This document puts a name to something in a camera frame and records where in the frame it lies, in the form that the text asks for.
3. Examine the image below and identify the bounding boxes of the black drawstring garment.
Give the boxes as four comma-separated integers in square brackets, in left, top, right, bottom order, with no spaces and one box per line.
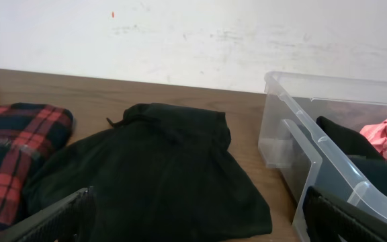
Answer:
[23,104,272,241]

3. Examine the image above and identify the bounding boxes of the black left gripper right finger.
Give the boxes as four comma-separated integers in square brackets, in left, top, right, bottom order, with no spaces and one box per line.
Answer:
[302,186,387,242]

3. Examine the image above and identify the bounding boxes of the black shirt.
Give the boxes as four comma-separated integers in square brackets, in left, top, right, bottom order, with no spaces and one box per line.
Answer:
[316,116,384,161]

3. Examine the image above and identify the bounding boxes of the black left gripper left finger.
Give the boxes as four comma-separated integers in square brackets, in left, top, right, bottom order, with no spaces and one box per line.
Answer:
[0,187,96,242]

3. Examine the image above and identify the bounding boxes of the red navy plaid shirt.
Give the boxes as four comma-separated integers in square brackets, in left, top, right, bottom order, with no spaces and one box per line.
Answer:
[0,103,73,232]

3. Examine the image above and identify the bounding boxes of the clear plastic storage bin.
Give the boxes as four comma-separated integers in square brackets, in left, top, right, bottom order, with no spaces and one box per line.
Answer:
[258,72,387,241]

